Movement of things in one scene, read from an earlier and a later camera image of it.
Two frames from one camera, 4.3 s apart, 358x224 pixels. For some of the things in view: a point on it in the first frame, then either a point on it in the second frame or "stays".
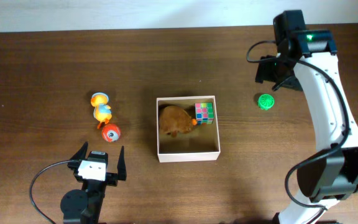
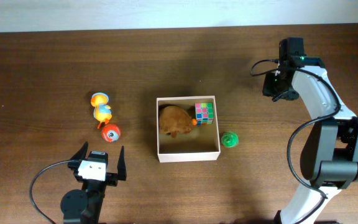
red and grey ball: x=110 y=132 stays
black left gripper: x=112 y=179 stays
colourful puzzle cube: x=204 y=112 stays
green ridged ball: x=265 y=101 -> x=229 y=139
